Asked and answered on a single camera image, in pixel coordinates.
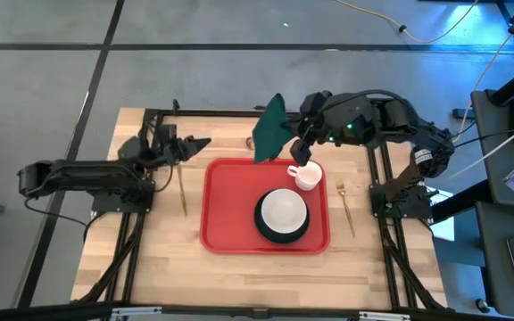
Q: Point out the silver bracket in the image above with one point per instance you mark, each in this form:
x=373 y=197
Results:
x=384 y=316
x=136 y=312

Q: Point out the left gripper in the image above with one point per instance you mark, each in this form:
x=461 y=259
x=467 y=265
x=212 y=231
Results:
x=170 y=147

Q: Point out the gold knife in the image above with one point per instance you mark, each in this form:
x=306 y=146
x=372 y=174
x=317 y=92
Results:
x=182 y=196

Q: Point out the dark grey laptop desk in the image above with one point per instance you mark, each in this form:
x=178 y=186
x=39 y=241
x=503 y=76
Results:
x=493 y=267

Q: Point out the black diagonal beam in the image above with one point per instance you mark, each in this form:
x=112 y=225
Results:
x=462 y=200

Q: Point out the gold fork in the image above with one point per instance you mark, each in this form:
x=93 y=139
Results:
x=341 y=188

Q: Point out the red plastic tray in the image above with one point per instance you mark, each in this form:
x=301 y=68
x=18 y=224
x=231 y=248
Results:
x=230 y=209

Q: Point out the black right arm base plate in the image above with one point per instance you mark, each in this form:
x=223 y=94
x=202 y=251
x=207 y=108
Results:
x=417 y=209

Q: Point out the black camera mount beam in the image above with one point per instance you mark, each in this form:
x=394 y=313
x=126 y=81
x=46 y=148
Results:
x=38 y=312

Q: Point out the gold spoon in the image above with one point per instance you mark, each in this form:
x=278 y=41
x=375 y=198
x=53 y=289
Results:
x=249 y=143

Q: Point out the dark power adapter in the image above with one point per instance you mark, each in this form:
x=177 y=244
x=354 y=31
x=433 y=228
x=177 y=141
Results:
x=461 y=113

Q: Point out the white bowl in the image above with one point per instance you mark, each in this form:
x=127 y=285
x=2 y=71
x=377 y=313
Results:
x=284 y=210

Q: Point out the white mug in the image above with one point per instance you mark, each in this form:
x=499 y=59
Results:
x=308 y=176

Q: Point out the dark grey side desk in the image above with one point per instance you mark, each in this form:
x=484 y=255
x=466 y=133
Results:
x=493 y=187

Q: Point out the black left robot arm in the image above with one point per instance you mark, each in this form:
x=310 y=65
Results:
x=83 y=171

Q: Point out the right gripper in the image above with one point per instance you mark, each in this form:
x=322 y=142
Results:
x=319 y=120

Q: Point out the dark blue plate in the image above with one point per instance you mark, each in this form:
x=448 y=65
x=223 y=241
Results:
x=281 y=239

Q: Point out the black aluminium table frame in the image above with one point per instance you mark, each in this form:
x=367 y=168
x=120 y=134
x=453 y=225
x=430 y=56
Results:
x=221 y=113

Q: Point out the black flat bar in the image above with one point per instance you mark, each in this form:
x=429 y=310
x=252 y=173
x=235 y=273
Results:
x=260 y=108

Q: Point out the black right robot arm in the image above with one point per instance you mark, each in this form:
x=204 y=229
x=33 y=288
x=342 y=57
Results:
x=391 y=117

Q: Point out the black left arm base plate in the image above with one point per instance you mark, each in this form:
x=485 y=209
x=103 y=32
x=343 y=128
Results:
x=105 y=206

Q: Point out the black caster wheel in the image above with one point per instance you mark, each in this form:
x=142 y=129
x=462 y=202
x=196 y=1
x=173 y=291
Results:
x=483 y=305

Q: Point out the dark green napkin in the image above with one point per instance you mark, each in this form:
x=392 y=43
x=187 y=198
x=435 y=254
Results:
x=270 y=129

